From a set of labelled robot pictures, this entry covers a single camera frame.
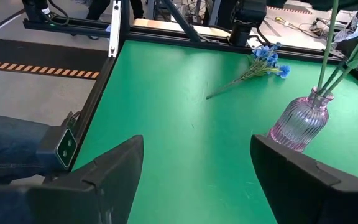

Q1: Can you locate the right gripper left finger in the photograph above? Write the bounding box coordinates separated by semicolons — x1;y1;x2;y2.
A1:
0;134;145;224

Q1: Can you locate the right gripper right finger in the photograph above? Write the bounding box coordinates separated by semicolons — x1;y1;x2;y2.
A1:
249;134;358;224

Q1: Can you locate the pink ribbed glass vase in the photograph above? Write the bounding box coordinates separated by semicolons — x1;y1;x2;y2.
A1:
267;86;335;153

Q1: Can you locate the red tulip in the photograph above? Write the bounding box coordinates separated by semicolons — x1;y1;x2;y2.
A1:
316;0;340;93
320;35;358;96

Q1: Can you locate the black background robot base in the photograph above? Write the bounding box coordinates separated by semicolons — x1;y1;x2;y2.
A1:
22;0;71;30

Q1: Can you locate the person's leg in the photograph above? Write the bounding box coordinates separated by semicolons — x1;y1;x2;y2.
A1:
0;113;52;185

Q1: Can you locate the black floor mat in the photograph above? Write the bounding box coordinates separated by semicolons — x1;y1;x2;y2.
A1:
0;37;108;80

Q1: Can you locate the grey cloth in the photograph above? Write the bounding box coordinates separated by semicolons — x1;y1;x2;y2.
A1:
333;9;358;44

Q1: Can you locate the wooden table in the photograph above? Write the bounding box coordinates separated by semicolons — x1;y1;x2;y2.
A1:
132;17;229;38

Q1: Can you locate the person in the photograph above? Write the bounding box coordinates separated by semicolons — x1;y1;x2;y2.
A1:
86;0;145;20

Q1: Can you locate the black table frame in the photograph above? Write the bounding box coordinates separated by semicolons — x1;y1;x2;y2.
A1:
22;17;358;175

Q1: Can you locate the aluminium bracket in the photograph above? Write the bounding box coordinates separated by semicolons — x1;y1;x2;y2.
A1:
108;0;123;59

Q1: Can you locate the black gantry frame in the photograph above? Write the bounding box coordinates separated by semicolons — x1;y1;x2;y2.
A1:
121;0;203;44

